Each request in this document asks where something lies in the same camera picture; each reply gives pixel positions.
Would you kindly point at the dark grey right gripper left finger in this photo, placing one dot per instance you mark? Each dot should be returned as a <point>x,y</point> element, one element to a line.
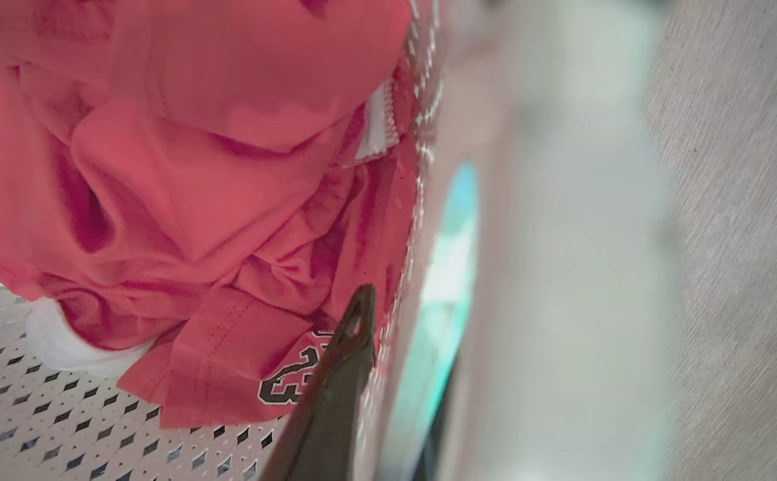
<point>327,414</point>

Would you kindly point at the red jersey with black number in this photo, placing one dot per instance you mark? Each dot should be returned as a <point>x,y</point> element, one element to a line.
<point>181,167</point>

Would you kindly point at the white perforated plastic laundry basket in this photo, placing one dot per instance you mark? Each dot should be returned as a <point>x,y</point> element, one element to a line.
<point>34,421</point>

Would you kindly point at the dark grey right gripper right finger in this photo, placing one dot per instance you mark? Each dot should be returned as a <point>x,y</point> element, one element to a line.
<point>436,437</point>

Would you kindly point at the white garment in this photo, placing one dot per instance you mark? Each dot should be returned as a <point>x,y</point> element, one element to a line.
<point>71,347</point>

